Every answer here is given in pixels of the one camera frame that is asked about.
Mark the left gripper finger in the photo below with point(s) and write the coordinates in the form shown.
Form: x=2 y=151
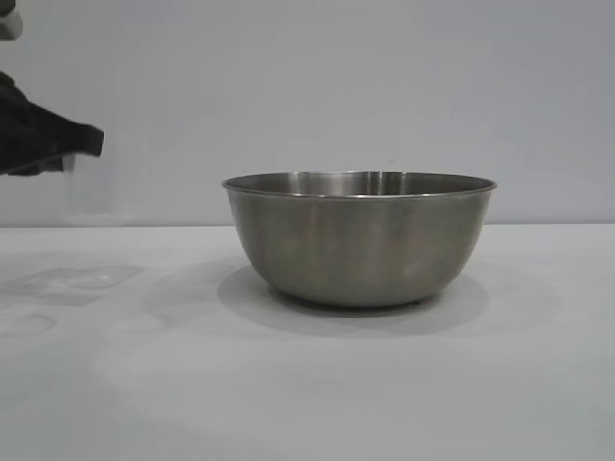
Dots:
x=38 y=134
x=33 y=168

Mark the clear plastic measuring cup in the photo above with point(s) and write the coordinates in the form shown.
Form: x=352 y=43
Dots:
x=89 y=192

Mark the stainless steel mixing bowl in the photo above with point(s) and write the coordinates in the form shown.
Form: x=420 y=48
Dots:
x=358 y=245

